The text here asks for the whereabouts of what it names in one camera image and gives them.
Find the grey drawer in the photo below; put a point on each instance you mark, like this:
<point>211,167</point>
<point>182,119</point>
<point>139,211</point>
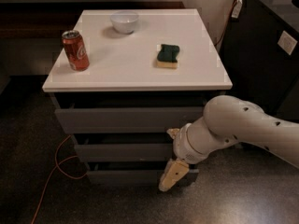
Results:
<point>123,116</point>
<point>93,147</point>
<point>132,173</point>

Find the dark wooden bench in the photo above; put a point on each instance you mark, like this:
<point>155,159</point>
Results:
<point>50,19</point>

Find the red coke can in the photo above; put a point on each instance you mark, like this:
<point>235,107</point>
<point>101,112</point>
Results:
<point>74,48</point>

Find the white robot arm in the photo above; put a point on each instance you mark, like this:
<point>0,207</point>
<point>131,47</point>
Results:
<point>227,121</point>

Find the white bowl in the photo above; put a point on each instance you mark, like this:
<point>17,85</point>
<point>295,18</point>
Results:
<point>124,21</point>

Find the white tag on cable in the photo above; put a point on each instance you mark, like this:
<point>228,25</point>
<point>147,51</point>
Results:
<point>236,9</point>

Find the grey top drawer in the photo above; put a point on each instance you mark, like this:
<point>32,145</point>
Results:
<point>123,116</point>

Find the grey bottom drawer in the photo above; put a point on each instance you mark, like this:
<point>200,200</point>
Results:
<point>132,173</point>

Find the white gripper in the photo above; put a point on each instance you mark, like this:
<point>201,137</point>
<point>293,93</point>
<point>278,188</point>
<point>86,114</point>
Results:
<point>184,146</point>

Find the white label on cabinet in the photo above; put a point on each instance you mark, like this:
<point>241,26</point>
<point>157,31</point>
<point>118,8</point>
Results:
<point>287,42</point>

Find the grey cabinet with white top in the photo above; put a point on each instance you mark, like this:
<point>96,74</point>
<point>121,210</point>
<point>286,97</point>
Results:
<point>125,66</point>

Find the green and yellow sponge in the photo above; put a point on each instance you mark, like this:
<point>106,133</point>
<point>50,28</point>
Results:
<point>168,56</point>

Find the black side cabinet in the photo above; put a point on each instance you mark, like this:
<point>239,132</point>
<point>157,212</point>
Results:
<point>261,71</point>

